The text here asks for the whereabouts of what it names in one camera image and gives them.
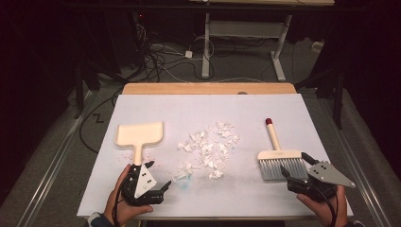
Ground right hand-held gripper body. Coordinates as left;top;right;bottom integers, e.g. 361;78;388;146
287;160;357;203

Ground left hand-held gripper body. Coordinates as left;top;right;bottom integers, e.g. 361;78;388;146
120;163;166;207

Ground cream hand brush grey bristles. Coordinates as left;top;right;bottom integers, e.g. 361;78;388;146
256;117;309;182

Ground cream plastic dustpan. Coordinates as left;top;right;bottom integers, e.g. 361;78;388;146
113;121;166;166

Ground pile of white paper scraps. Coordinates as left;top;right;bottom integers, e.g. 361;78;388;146
172;120;241;183

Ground person's left hand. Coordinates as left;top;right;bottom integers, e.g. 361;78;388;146
103;164;154;227

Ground person's right hand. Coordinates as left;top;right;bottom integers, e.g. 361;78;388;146
296;184;349;227

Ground white table cover sheet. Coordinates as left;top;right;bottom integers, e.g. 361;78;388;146
76;93;354;218

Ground black metal stand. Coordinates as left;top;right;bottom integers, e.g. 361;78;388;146
296;62;346;131
74;60;96;120

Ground wooden table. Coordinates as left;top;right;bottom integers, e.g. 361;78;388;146
121;82;298;96

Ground aluminium floor rail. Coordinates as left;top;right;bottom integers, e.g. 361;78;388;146
318;94;392;227
15;91;96;227

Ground right hand-held gripper cable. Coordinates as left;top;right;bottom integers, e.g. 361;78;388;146
310;185;337;227

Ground hand-held gripper cable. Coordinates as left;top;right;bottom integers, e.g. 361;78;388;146
112;176;133;227
310;185;337;227

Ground left hand-held gripper cable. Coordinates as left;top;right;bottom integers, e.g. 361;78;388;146
112;176;133;227

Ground black floor cable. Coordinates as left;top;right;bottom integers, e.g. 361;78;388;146
78;89;124;155

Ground tangle of floor cables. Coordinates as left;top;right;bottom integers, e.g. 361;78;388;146
135;23;218;83

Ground white metal desk frame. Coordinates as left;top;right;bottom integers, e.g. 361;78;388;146
188;0;336;82

